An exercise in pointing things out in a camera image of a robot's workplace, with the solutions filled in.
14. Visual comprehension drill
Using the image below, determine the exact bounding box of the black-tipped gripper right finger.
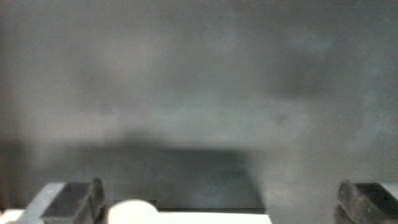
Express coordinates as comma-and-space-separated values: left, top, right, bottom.
335, 181, 398, 224

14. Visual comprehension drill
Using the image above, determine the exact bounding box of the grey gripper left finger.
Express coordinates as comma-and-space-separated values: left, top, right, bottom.
17, 179, 107, 224

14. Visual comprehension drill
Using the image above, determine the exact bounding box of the white front drawer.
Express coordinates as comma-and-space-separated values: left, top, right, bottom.
0, 199, 274, 224

